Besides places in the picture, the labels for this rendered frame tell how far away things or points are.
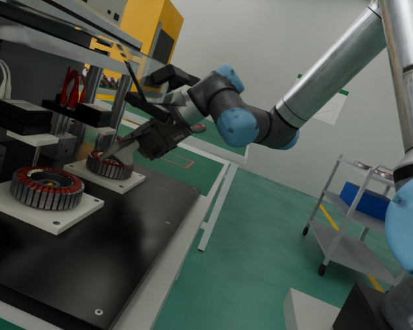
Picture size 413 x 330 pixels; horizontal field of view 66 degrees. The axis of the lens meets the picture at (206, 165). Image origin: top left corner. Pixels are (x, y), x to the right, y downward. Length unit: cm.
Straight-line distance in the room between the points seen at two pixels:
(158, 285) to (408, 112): 41
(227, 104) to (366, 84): 552
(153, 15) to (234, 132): 375
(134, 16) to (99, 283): 406
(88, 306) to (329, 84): 55
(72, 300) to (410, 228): 37
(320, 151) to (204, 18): 310
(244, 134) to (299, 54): 533
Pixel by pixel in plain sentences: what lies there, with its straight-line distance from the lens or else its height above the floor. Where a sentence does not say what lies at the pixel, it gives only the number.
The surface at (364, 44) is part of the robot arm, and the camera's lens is 66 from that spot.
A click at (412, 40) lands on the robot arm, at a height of 118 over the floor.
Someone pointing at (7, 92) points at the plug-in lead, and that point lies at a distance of 66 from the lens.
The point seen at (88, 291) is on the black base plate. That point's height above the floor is 77.
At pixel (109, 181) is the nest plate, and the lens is 76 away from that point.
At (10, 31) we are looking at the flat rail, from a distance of 58.
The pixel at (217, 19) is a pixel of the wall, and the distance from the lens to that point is 605.
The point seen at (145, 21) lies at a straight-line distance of 432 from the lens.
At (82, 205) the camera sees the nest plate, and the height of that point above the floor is 78.
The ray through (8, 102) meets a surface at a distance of 60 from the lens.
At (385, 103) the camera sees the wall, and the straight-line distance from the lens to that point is 621.
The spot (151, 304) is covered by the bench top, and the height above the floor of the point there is 75.
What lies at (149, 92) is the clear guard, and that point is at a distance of 43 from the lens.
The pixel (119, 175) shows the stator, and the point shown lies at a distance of 77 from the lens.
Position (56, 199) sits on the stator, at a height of 81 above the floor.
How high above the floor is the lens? 104
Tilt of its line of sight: 12 degrees down
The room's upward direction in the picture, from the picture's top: 21 degrees clockwise
